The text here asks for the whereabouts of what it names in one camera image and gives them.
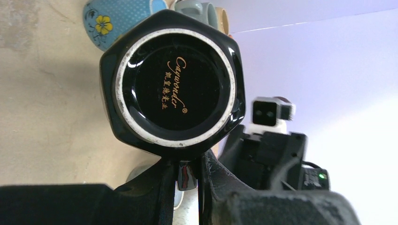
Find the tan brown round mug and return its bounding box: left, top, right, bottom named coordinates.
left=215, top=7, right=230, bottom=36

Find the blue mug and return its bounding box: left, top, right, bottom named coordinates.
left=83, top=0, right=168, bottom=51

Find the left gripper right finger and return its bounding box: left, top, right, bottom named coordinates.
left=199, top=150, right=360, bottom=225

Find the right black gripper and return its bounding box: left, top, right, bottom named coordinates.
left=218, top=125, right=307, bottom=190

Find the grey mug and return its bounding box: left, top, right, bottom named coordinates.
left=174, top=0, right=218, bottom=30

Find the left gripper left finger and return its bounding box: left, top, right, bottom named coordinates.
left=0, top=159, right=175, bottom=225

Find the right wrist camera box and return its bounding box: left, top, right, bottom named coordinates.
left=246, top=96, right=296, bottom=135

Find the black mug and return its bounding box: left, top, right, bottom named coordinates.
left=99, top=9, right=245, bottom=191

